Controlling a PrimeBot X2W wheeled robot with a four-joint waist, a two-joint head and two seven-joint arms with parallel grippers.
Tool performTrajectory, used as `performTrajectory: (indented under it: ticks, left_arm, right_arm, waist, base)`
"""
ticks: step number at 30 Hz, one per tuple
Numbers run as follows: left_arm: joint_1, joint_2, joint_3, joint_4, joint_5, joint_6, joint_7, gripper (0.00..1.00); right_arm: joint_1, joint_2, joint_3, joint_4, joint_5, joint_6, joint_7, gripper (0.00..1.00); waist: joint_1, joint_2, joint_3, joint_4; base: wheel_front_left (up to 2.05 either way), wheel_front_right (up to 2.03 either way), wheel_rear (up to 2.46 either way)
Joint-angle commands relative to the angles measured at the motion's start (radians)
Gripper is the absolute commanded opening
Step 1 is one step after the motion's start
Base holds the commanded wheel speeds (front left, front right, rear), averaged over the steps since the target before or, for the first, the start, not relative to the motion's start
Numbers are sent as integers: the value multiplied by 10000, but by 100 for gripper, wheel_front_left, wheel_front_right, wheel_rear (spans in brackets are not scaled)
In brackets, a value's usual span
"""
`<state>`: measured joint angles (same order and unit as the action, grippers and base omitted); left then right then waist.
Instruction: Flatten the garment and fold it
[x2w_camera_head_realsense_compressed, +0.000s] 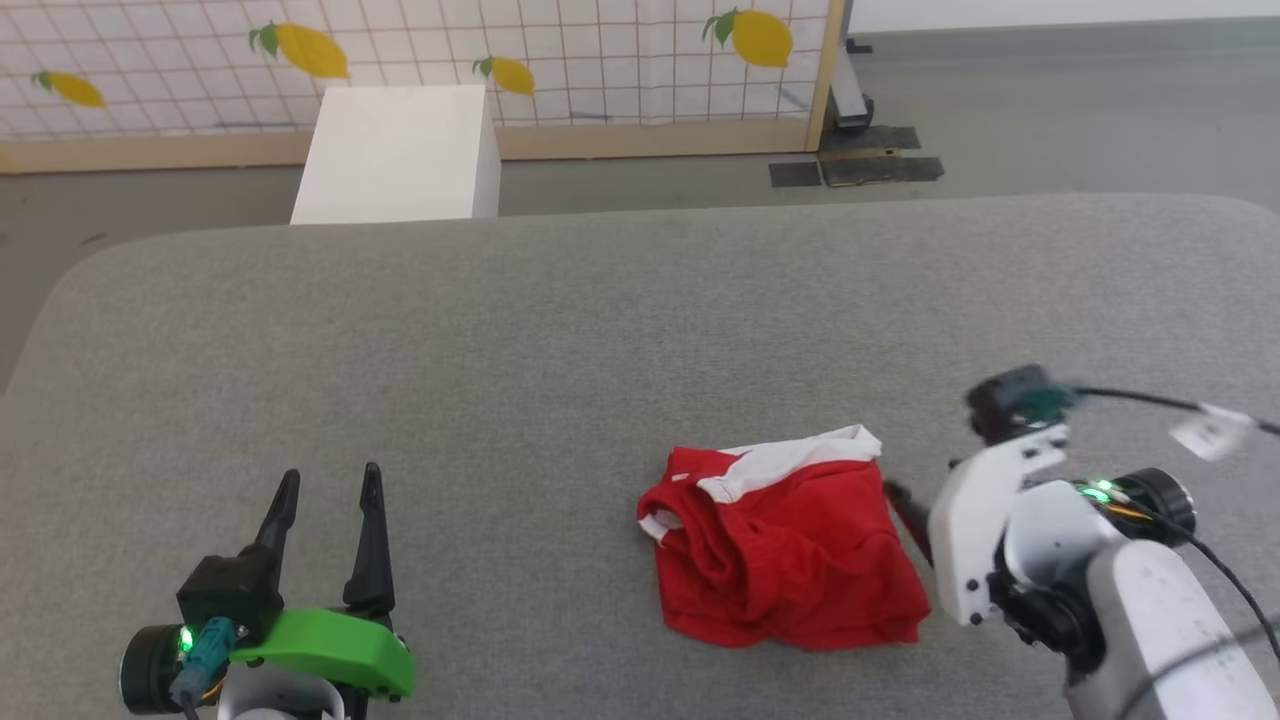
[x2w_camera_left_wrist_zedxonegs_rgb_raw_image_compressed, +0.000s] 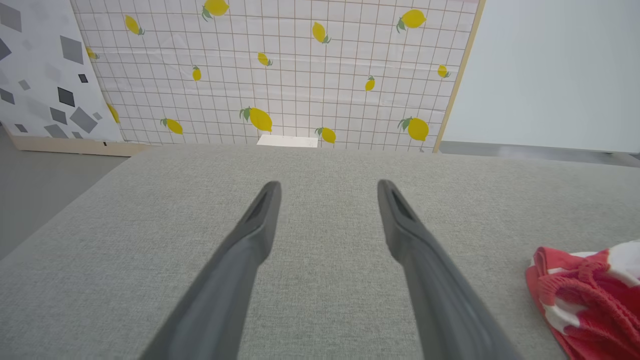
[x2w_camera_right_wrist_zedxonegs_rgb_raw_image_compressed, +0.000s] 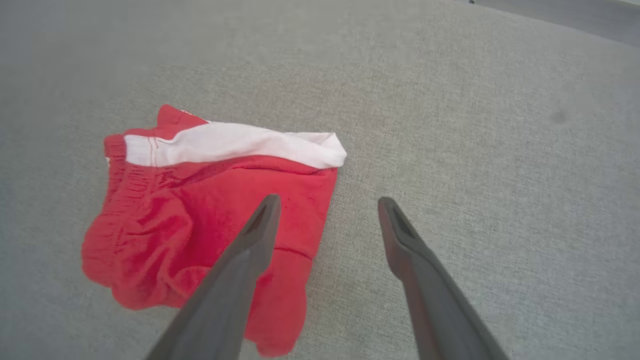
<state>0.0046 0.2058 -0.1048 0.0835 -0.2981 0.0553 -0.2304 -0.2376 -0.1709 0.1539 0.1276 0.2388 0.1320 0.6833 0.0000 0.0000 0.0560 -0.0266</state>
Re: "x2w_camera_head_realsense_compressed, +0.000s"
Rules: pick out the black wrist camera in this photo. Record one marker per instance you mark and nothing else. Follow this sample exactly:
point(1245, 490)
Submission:
point(230, 590)
point(1010, 400)

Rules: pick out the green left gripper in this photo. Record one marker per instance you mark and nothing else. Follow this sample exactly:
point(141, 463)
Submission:
point(340, 645)

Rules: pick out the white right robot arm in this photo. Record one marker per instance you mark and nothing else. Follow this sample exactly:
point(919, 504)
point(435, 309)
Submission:
point(1150, 620)

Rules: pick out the black floor tape patch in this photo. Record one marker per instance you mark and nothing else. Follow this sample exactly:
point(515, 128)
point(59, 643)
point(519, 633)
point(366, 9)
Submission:
point(795, 173)
point(870, 138)
point(885, 170)

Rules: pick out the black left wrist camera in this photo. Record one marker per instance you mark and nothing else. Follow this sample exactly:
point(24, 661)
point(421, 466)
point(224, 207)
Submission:
point(230, 590)

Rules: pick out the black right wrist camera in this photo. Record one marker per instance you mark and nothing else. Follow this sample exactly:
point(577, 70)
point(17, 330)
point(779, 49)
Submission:
point(1010, 400)

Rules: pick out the grey fabric sofa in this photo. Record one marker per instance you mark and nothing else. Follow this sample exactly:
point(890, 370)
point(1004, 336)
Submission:
point(560, 350)

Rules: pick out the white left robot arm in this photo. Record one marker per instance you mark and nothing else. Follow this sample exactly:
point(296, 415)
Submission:
point(150, 670)

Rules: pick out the lemon print grid panel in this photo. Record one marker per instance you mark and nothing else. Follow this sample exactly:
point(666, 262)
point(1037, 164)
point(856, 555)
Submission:
point(600, 60)

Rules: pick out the red sports shirt white trim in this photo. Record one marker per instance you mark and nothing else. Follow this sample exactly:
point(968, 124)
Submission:
point(790, 550)

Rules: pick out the white box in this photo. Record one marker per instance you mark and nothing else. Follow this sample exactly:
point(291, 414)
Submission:
point(400, 150)

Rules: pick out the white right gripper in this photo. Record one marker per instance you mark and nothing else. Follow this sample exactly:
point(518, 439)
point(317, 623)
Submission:
point(965, 530)

